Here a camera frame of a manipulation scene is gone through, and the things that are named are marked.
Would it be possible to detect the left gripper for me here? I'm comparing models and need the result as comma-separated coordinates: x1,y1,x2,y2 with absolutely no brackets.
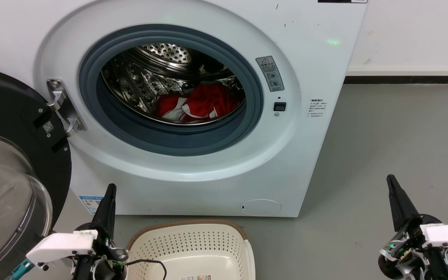
72,184,128,280

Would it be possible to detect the red and white garment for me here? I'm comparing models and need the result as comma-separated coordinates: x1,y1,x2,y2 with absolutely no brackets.
155,83,240,124

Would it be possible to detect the blue energy label sticker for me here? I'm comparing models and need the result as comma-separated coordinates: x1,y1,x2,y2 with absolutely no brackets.
79,196,104,214

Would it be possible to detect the black round washer door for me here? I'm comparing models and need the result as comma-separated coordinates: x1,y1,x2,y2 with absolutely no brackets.
0,66,72,280

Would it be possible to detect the grey rubber door gasket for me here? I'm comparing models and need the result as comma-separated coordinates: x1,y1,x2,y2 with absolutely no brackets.
79,24,264,157

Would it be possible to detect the white front-load washing machine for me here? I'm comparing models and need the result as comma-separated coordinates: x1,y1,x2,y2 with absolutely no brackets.
0,0,369,217

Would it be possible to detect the cream perforated laundry basket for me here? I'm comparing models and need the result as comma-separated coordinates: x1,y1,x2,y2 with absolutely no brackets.
126,219,256,280

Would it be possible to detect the thin black cable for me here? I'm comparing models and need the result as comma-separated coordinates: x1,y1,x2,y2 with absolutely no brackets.
126,259,167,280

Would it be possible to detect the black wall baseboard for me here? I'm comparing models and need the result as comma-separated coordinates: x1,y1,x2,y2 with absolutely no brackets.
344,76,448,85

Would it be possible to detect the grey warning sticker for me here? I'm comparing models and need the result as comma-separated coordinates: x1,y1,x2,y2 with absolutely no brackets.
255,56,285,92

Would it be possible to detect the metal door hinge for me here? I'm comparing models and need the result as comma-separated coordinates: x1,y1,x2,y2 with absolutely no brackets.
46,79,88,137

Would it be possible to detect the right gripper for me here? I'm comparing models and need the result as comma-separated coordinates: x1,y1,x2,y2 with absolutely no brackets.
378,175,448,280

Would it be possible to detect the teal connector plug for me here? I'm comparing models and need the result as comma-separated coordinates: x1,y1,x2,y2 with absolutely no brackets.
7,260,35,280

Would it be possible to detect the stainless steel washing machine drum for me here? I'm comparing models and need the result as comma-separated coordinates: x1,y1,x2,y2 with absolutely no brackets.
101,43,246,126

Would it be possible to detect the round filter cover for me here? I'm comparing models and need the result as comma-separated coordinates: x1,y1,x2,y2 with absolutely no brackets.
240,199,282,217

